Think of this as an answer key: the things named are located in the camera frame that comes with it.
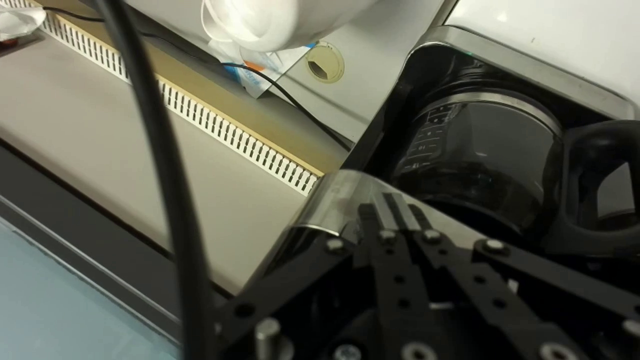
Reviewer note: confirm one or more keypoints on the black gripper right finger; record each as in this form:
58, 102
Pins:
466, 272

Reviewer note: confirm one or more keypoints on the white power plug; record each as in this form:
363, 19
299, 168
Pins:
19, 20

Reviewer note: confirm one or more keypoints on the beige round desk grommet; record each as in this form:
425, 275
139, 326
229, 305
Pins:
325, 64

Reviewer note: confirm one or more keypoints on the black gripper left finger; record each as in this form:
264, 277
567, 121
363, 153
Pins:
392, 287

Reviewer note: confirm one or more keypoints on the blue white paper sheet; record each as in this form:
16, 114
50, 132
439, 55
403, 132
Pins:
266, 71

